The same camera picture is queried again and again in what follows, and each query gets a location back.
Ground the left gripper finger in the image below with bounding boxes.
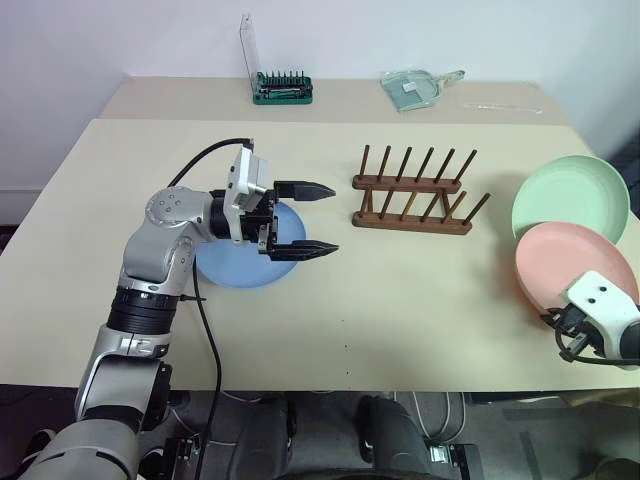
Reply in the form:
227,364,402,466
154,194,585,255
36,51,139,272
268,239,342,264
273,179,337,203

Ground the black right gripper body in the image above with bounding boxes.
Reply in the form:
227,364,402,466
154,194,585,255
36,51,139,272
542,304,601,357

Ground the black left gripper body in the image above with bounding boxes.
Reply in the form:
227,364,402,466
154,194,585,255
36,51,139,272
239,187,281,256

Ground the pink plate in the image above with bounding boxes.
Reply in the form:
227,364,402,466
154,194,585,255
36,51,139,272
514,221,640,317

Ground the wooden dish rack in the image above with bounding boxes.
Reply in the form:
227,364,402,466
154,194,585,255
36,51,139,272
351,144,492,236

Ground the blue plate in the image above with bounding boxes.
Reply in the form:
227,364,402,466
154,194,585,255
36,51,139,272
193,199,307,290

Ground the green screwdriver bit set case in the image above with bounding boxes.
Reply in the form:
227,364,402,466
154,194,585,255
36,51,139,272
239,13,315,106

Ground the green plate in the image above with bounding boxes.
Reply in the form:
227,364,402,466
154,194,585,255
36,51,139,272
511,154,629,247

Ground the dark rounded shape under table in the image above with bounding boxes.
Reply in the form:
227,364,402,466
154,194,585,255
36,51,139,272
234,394,297,476
354,394,432,476

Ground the clear plastic rod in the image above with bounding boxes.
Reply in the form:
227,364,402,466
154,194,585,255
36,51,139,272
462,101,544,115

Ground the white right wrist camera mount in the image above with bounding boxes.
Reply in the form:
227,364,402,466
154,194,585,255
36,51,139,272
564,270,640,359

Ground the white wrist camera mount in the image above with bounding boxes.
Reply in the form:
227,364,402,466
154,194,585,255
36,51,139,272
564,270,640,359
223,144,276,247

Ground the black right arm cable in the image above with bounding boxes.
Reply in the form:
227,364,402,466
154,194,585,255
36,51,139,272
557,329,640,369

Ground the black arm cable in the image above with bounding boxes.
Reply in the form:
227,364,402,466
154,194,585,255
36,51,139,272
167,137,257,480
557,329,640,369

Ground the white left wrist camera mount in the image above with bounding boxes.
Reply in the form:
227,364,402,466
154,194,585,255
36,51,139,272
223,144,276,247

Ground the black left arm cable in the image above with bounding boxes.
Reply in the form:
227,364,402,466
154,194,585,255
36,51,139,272
167,137,257,480

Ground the white cable under table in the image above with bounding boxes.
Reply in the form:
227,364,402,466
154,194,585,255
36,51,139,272
413,392,467,447

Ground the metal bracket under table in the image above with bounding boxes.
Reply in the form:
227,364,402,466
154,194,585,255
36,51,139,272
163,437,202,480
428,442,482,480

